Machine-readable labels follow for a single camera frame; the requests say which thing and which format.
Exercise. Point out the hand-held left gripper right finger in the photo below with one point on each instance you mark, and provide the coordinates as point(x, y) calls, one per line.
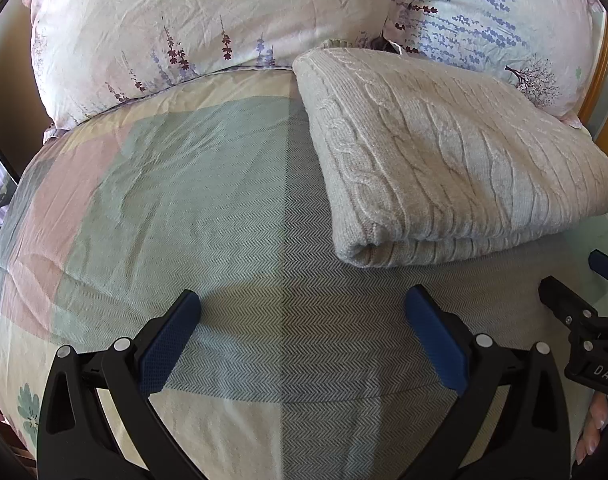
point(433, 340)

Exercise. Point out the wooden bed frame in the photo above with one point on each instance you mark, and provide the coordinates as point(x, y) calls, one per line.
point(4, 435)

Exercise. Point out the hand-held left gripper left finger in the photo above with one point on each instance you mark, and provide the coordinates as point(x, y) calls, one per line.
point(168, 342)

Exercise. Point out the pink floral pillow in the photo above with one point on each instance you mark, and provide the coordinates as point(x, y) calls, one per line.
point(184, 25)

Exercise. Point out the wooden headboard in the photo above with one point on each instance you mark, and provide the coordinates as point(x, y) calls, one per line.
point(601, 80)

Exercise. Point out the person's right hand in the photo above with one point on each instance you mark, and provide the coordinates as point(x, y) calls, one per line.
point(593, 425)

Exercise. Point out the pastel checkered quilt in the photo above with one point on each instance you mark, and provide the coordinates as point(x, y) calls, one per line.
point(184, 210)

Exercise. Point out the pale blue floral pillow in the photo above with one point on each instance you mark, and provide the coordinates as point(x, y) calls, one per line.
point(483, 15)

